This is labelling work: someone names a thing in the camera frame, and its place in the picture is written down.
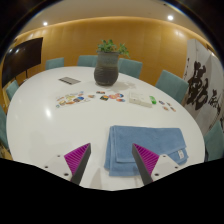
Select flat grey card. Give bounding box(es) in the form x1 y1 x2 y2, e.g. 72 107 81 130
58 76 82 86

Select blue towel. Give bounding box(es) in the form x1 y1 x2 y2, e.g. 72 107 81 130
103 125 189 177

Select ceiling lights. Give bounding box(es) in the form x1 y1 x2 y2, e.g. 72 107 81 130
42 14 175 27

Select potted plant in grey pot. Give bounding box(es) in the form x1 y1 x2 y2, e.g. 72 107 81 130
93 39 131 87

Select colourful round stickers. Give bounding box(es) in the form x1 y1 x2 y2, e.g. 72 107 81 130
96 90 127 103

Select small colourful stickers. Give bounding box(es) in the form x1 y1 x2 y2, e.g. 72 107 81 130
158 99 177 113

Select colourful sticker sheet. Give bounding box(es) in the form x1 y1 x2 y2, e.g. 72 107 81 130
55 91 91 108

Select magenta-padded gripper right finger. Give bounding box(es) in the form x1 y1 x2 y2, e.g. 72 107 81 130
131 143 181 187

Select black wall screen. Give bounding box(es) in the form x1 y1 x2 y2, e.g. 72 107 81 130
1 36 44 88

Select teal chairs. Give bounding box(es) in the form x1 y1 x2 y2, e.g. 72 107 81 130
0 54 224 163

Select white flat box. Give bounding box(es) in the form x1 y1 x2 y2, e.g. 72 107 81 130
128 92 154 108

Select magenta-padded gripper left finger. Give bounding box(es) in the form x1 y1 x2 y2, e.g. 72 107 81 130
43 142 92 186

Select white calligraphy folding screen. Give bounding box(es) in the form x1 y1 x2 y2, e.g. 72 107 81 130
181 38 224 136

